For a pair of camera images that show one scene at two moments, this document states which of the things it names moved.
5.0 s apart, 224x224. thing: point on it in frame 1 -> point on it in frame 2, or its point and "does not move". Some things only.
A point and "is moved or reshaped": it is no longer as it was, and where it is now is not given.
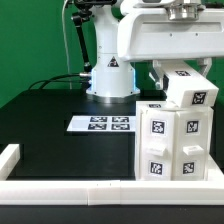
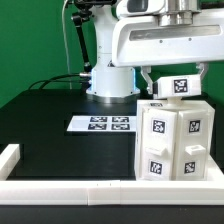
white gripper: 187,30 does not move
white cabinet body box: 172,143 does not move
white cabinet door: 192,142 does not move
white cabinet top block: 186,86 is moved or reshaped
